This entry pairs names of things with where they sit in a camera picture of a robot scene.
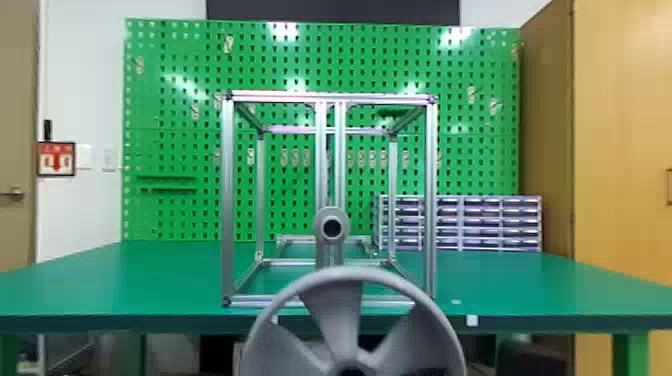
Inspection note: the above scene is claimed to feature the grey wheel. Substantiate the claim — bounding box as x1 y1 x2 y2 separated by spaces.
238 265 468 376

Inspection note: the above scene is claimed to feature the white drawer cabinet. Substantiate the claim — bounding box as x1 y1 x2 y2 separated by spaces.
459 195 543 253
373 194 463 252

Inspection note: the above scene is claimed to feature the wooden cupboard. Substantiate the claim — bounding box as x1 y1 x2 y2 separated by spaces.
518 0 672 376

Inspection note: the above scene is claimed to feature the brown door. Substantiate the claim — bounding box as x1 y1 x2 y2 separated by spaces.
0 0 41 273

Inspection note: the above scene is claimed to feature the silver frame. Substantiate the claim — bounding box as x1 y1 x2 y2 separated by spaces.
219 89 440 309

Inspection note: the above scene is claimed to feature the black wall screen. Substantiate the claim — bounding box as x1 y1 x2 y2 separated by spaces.
205 0 462 27

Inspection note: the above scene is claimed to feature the red wall sign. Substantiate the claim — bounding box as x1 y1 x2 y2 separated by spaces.
36 141 77 178

